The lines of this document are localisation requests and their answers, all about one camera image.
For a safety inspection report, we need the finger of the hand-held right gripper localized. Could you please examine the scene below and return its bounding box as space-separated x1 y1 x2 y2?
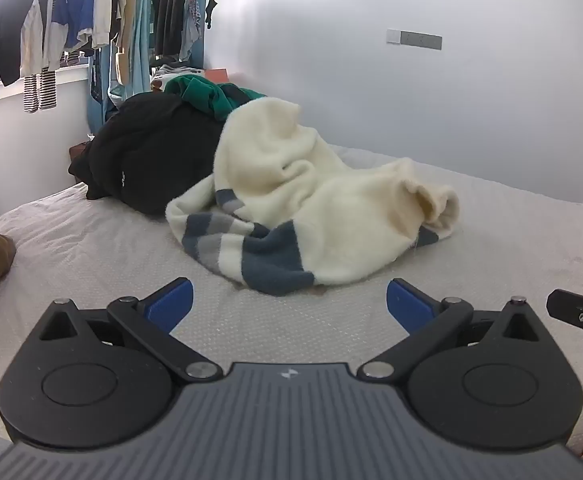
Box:
546 277 583 358

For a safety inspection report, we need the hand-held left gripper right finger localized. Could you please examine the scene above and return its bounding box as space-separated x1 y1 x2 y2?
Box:
356 278 549 382

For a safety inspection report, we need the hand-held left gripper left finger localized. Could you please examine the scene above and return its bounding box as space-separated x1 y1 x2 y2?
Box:
36 278 224 385

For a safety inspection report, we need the cream sweater with blue stripes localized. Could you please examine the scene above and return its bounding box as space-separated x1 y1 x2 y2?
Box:
165 97 459 297

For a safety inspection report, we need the hanging clothes row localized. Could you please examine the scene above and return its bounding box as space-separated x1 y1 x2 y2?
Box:
87 0 158 126

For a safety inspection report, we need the bed with white cover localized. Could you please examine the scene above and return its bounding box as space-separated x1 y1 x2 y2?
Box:
0 142 583 466

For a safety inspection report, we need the black garment pile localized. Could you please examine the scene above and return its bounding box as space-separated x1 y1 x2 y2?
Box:
68 92 229 216

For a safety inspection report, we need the green jacket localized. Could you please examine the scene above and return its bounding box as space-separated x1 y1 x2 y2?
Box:
164 75 267 121

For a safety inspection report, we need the white garment with striped sleeves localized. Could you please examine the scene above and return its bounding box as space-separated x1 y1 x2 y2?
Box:
20 0 61 113

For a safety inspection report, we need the beige hanging garment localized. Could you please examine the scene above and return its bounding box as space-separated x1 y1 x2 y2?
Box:
112 0 148 86

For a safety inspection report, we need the black hanging dress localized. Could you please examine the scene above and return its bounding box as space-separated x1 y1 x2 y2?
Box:
151 0 192 58

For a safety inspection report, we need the grey wall socket panel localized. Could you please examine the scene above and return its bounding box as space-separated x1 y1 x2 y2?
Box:
401 31 443 51

